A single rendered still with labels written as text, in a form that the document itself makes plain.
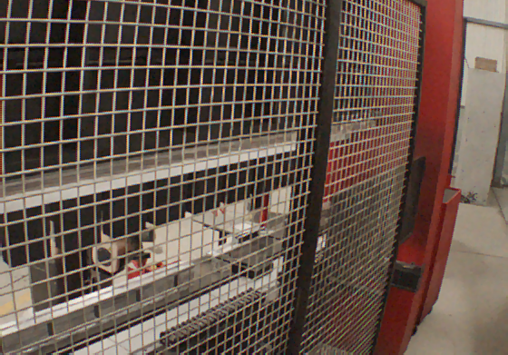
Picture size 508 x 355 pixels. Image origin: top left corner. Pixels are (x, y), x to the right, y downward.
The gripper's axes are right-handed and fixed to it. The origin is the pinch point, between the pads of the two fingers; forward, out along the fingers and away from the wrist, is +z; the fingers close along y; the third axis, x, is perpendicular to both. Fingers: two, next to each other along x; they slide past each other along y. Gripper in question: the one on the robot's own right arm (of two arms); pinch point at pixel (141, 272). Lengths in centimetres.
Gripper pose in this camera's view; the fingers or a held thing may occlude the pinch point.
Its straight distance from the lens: 237.4
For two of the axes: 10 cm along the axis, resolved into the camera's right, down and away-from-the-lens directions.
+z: 1.3, 9.9, 0.8
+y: 8.4, -0.7, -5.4
